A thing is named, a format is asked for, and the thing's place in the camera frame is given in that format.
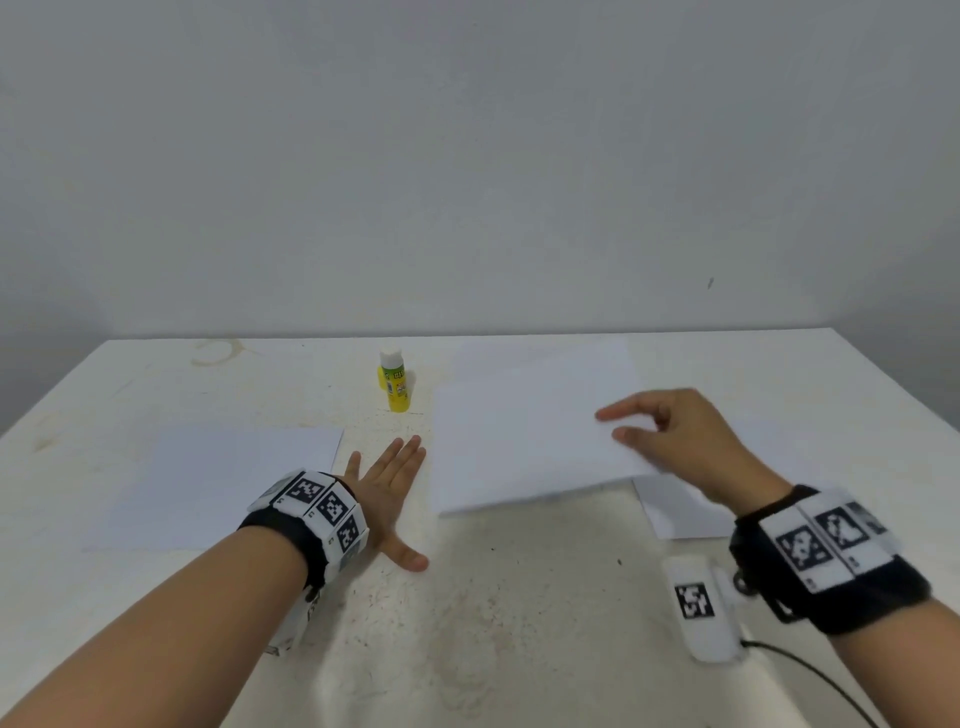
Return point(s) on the person's right hand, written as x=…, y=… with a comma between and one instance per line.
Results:
x=698, y=443

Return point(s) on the person's left hand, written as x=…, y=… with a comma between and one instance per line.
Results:
x=387, y=488

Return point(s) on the stack of white paper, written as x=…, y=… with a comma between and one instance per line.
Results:
x=683, y=510
x=210, y=483

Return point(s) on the yellow glue stick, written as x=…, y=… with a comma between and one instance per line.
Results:
x=396, y=384

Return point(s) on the yellow glue cap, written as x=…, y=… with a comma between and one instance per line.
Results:
x=381, y=378

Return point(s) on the person's left forearm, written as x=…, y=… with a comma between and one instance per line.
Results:
x=143, y=645

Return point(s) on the person's right forearm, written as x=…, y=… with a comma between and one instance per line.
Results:
x=908, y=675

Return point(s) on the black marker wristband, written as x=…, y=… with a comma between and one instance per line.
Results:
x=833, y=555
x=308, y=522

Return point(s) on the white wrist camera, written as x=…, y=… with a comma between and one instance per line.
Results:
x=702, y=608
x=293, y=623

